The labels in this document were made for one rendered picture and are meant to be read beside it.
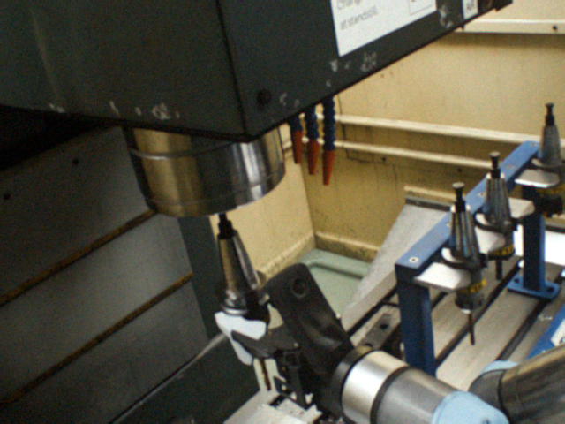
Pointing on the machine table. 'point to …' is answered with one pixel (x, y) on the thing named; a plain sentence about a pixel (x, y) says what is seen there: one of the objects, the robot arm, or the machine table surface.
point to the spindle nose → (203, 171)
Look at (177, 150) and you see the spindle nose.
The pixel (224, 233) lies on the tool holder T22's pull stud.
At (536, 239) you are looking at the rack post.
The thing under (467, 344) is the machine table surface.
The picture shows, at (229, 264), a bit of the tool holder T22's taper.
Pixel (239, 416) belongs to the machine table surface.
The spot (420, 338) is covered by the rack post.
